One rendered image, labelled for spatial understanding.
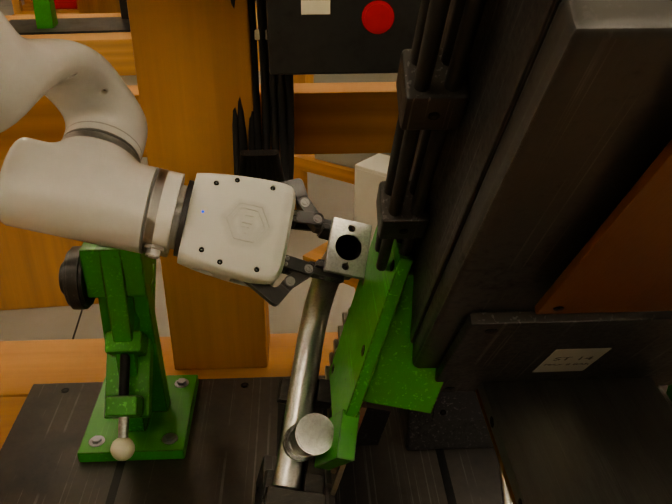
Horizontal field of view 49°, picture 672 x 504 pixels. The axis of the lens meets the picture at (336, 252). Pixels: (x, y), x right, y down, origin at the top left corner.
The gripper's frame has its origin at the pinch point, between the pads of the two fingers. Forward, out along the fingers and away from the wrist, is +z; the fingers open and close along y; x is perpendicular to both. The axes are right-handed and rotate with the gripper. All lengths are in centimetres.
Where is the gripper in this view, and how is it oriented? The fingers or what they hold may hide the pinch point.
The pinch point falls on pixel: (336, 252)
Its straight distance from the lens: 73.4
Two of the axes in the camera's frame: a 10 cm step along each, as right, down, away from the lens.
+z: 9.6, 2.1, 1.7
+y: 1.6, -9.5, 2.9
